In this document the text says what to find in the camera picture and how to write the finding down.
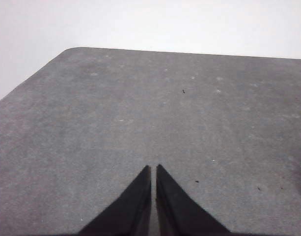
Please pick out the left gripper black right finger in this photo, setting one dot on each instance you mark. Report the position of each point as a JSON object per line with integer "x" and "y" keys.
{"x": 177, "y": 214}

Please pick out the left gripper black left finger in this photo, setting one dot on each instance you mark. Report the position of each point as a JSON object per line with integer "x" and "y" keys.
{"x": 130, "y": 214}

